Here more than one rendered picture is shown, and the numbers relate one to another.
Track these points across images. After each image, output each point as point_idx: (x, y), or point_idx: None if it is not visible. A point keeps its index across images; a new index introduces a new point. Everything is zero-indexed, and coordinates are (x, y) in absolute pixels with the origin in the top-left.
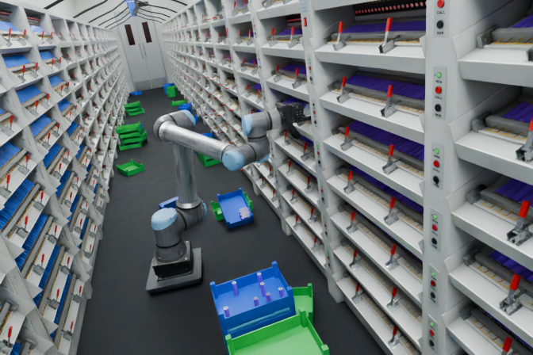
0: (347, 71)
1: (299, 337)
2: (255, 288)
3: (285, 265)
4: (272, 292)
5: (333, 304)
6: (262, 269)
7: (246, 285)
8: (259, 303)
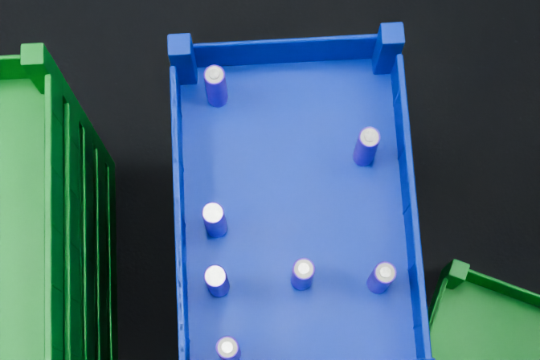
0: None
1: (1, 355)
2: (369, 253)
3: None
4: (303, 321)
5: None
6: (425, 304)
7: (402, 212)
8: (256, 245)
